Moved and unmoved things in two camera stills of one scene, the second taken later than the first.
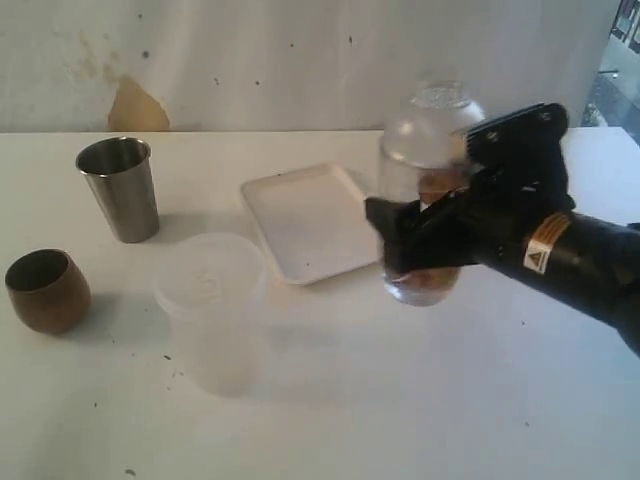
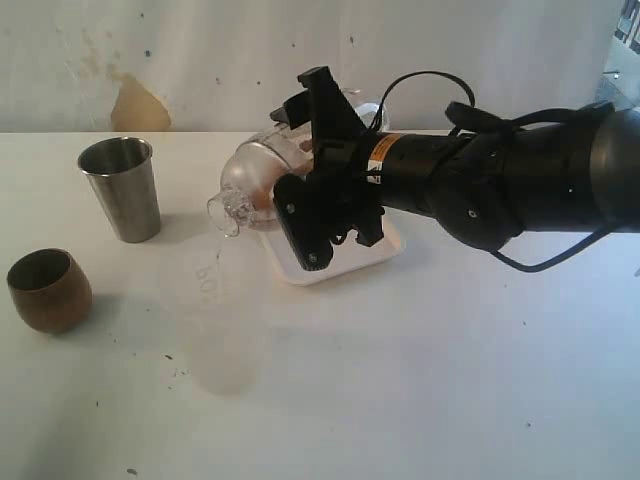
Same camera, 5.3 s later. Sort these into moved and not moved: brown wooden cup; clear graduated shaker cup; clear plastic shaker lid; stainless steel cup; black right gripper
Moved: black right gripper; clear plastic shaker lid; clear graduated shaker cup
Not moved: stainless steel cup; brown wooden cup
